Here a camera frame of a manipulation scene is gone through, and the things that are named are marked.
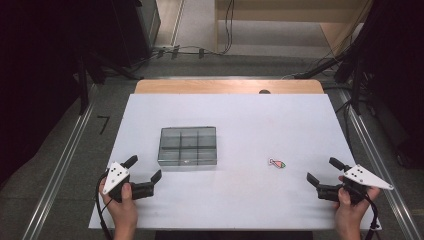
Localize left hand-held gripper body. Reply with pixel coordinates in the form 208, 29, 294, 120
102, 161, 156, 203

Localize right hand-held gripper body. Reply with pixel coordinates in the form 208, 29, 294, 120
315, 164, 395, 205

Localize clear plastic compartment box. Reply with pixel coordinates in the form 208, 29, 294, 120
157, 126, 218, 167

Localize person's right hand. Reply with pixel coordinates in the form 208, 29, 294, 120
334, 187, 381, 232

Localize person's left hand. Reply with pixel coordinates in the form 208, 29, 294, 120
98, 176, 139, 233

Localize black metal stand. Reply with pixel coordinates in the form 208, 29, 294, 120
334, 49, 368, 116
74, 53, 144, 116

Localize black stand bar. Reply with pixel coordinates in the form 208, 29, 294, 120
293, 54, 349, 80

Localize white table board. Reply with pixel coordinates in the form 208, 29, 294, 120
88, 93, 383, 231

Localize wooden table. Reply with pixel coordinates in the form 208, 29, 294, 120
134, 79, 325, 95

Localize dark curtain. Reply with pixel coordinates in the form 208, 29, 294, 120
353, 0, 424, 168
0, 0, 118, 188

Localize black cabinet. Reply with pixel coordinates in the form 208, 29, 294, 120
111, 0, 162, 68

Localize light wooden shelf unit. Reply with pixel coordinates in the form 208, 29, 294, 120
214, 0, 374, 58

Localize metal floor rail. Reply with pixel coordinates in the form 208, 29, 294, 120
21, 83, 98, 240
336, 88, 424, 240

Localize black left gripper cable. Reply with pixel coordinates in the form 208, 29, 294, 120
95, 171, 114, 240

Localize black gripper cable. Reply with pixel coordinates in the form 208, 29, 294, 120
362, 192, 382, 240
95, 171, 114, 240

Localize black floor cable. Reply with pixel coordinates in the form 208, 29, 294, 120
334, 99, 355, 148

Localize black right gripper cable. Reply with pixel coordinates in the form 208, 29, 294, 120
362, 192, 382, 240

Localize floor cables with plugs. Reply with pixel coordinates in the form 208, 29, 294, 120
146, 44, 224, 62

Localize black hanging cable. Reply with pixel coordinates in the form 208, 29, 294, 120
224, 0, 235, 55

